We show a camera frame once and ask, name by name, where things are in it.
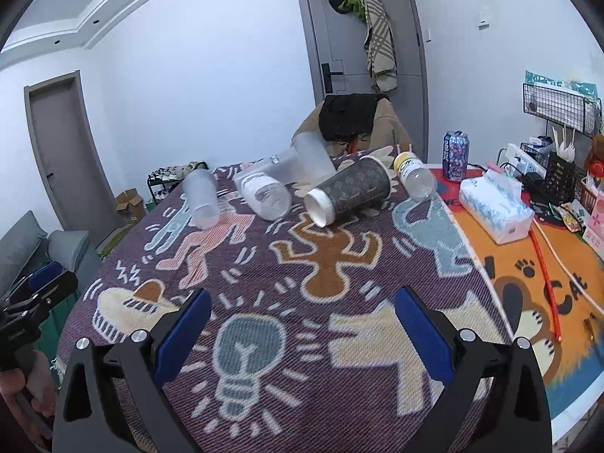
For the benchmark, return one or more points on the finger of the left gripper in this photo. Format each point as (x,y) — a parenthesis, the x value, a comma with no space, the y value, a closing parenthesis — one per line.
(43,276)

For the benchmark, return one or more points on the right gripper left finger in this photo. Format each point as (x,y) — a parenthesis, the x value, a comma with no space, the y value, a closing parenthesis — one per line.
(89,416)

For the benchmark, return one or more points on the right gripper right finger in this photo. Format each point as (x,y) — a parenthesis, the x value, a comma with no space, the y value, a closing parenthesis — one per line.
(516,415)

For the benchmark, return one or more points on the lemon label clear plastic cup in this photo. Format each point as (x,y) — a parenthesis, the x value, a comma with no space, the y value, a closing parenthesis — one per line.
(415,177)

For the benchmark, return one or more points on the frosted cup far left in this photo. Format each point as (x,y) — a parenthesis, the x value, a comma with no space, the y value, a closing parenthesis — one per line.
(201,194)

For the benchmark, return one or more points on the white label clear cup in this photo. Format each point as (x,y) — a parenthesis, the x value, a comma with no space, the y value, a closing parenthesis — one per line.
(267,197)

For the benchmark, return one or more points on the frosted cup lying behind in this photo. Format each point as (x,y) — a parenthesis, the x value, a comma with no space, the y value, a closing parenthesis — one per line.
(285,167)

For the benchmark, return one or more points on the dark patterned paper cup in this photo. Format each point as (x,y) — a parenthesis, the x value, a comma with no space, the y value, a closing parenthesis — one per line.
(361,185)

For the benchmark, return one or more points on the frosted cup leaning rear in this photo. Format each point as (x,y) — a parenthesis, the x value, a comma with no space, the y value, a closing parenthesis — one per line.
(313,157)

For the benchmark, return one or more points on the grey sofa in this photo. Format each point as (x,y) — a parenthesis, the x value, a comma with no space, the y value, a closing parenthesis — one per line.
(26,248)

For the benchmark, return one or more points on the grey interior door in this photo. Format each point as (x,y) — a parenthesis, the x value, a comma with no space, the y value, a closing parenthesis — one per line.
(67,158)

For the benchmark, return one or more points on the cardboard box on floor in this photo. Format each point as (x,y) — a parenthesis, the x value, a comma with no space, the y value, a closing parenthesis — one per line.
(130,206)

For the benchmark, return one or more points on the orange cat desk mat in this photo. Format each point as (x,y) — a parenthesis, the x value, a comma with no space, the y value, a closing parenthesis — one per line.
(572,370)

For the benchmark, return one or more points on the orange red ruler strip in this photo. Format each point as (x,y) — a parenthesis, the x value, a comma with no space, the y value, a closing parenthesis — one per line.
(549,292)

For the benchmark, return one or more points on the purple figure-patterned woven tablecloth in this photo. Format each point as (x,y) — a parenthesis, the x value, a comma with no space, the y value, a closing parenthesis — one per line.
(303,351)

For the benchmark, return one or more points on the pink floral box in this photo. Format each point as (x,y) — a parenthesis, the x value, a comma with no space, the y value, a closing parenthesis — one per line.
(594,232)

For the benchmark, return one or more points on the tissue pack white blue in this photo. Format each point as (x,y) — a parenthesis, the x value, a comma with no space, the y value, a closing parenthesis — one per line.
(494,201)

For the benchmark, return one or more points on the black mesh utensil holder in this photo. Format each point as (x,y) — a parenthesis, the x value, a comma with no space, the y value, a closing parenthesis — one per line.
(562,182)

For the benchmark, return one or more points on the white power strip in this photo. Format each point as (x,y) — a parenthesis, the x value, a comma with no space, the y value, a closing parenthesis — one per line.
(521,161)

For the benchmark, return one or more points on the brown plush toy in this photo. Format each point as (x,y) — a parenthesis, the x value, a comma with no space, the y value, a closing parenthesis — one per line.
(594,163)

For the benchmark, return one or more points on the white disposable spoons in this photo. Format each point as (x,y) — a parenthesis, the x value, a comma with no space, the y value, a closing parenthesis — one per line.
(565,148)

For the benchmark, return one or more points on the purple drink can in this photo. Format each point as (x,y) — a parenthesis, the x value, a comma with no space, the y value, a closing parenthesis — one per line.
(455,155)

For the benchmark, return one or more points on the chair with brown coat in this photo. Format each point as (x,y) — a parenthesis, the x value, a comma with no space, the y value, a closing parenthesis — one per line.
(387,130)

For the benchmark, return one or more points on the black garment on chair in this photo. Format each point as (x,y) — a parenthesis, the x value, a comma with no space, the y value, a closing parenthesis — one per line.
(343,118)

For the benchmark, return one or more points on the grey entrance door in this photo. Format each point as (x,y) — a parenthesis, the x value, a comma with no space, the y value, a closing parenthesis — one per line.
(338,62)

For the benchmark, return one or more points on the plaid scarf on door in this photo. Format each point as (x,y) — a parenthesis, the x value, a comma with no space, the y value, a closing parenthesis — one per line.
(379,47)

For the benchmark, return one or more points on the green item on door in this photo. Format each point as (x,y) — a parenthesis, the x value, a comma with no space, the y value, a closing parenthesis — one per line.
(354,6)

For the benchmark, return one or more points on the black wire shelf rack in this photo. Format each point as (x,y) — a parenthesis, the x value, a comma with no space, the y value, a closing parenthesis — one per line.
(563,107)

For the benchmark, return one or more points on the wall switch panel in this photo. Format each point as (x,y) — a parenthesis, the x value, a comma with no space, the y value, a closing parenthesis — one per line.
(484,16)

